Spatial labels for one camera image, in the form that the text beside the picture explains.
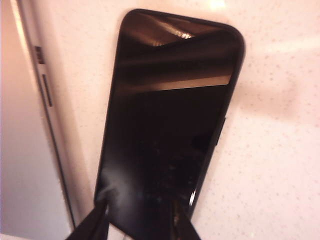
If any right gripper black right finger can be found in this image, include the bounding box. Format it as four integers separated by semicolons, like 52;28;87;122
171;198;204;240

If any silver closed laptop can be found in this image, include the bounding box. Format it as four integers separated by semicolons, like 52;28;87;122
0;0;77;237

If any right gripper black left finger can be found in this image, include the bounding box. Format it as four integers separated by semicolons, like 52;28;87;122
66;199;111;240

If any black smartphone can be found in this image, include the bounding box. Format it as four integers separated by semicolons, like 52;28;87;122
93;8;248;235

